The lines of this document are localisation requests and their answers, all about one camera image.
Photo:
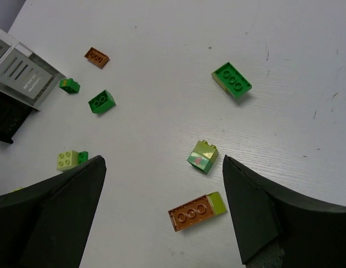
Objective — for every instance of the small green printed lego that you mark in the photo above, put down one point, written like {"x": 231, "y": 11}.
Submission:
{"x": 69, "y": 85}

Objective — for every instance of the lime green printed lego stack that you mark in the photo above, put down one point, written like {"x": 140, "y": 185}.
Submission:
{"x": 203, "y": 156}

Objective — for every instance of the green two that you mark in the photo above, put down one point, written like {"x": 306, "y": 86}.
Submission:
{"x": 102, "y": 102}

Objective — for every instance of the black slotted container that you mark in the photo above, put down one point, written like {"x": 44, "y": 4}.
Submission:
{"x": 13, "y": 113}

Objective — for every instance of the pale yellow stepped lego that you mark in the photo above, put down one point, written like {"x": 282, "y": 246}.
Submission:
{"x": 16, "y": 189}

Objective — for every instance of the brown lego brick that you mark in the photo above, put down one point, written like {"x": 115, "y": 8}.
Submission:
{"x": 97, "y": 58}

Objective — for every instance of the green lime long lego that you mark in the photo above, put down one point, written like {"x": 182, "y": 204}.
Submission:
{"x": 231, "y": 80}

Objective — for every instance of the orange lego brick with lime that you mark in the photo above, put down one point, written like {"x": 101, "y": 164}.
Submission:
{"x": 197, "y": 210}

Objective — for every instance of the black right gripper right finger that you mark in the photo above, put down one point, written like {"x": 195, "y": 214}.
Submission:
{"x": 278, "y": 227}

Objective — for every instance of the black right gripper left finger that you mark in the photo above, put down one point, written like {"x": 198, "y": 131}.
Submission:
{"x": 47, "y": 224}

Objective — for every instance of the white slotted container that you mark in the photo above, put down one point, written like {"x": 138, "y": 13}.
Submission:
{"x": 25, "y": 76}

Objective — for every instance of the pale yellow on green lego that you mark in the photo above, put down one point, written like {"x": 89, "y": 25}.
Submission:
{"x": 70, "y": 159}

